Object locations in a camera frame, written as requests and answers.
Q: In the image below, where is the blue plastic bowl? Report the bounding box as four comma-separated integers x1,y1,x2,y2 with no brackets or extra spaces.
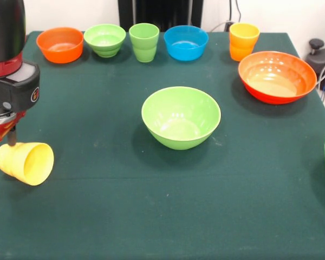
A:
163,25,209,61

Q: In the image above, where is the thin black cable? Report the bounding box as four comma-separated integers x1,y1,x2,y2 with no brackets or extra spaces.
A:
234,0,243,24

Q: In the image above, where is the yellow plastic cup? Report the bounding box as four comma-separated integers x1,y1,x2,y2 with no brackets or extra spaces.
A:
0,142,55,186
229,23,261,62

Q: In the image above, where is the black knobbed equipment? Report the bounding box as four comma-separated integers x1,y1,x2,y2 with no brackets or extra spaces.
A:
305,38,325,92

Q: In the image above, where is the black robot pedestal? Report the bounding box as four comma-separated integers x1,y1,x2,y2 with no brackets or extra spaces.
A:
118,0,204,33

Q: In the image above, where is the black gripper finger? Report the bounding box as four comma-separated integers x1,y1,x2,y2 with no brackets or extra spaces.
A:
8,125,17,148

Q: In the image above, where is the small orange plastic bowl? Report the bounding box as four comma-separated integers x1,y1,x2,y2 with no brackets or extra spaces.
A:
36,27,85,64

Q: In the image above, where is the large orange plastic bowl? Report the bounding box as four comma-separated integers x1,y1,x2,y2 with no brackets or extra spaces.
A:
238,50,318,105

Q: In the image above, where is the green plastic cup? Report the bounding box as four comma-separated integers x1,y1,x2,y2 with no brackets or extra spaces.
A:
128,23,160,63

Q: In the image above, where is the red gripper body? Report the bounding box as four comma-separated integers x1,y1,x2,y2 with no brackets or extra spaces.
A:
0,110,27,147

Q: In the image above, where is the dark green table cloth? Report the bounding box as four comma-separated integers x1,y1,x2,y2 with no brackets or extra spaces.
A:
0,31,325,260

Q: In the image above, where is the small green plastic bowl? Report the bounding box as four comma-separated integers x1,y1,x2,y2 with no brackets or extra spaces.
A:
83,23,127,58

